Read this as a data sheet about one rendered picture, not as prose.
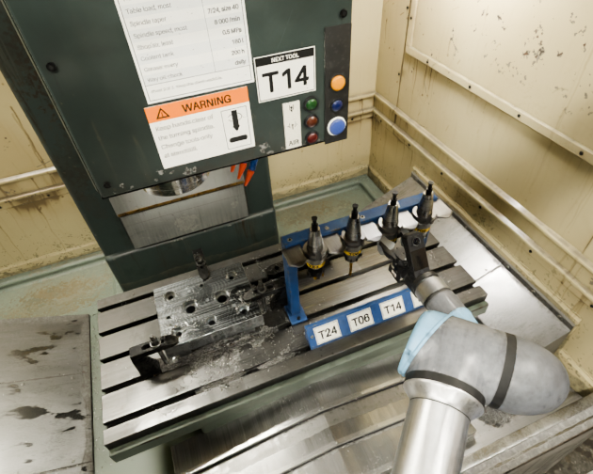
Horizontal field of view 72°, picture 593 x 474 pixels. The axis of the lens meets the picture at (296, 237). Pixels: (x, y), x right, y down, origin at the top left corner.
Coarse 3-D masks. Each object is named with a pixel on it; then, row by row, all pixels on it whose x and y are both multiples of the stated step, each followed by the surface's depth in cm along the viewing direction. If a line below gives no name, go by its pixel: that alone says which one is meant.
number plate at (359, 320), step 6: (360, 312) 122; (366, 312) 123; (348, 318) 121; (354, 318) 122; (360, 318) 122; (366, 318) 123; (372, 318) 123; (354, 324) 122; (360, 324) 122; (366, 324) 123; (354, 330) 122
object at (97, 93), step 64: (64, 0) 47; (256, 0) 55; (320, 0) 58; (64, 64) 51; (128, 64) 54; (320, 64) 64; (128, 128) 59; (256, 128) 67; (320, 128) 72; (128, 192) 67
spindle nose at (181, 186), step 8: (192, 176) 84; (200, 176) 86; (160, 184) 82; (168, 184) 83; (176, 184) 83; (184, 184) 84; (192, 184) 85; (152, 192) 85; (160, 192) 84; (168, 192) 84; (176, 192) 84; (184, 192) 85
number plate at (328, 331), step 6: (324, 324) 120; (330, 324) 120; (336, 324) 120; (318, 330) 119; (324, 330) 120; (330, 330) 120; (336, 330) 120; (318, 336) 119; (324, 336) 120; (330, 336) 120; (336, 336) 121; (318, 342) 119
